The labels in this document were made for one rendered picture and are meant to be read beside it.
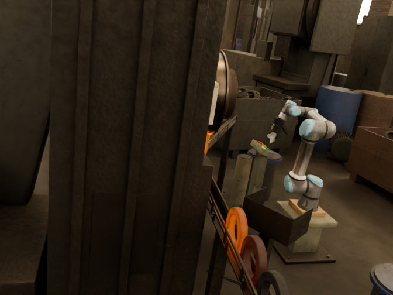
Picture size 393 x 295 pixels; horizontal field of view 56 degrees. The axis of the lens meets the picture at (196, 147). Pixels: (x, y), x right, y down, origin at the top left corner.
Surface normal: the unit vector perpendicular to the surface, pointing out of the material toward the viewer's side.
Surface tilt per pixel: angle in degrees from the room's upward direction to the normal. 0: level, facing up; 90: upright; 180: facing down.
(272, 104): 90
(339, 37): 90
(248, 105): 90
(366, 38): 90
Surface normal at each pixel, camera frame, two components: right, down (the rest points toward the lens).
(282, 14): -0.83, 0.09
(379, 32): -0.94, -0.03
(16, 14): 0.23, 0.34
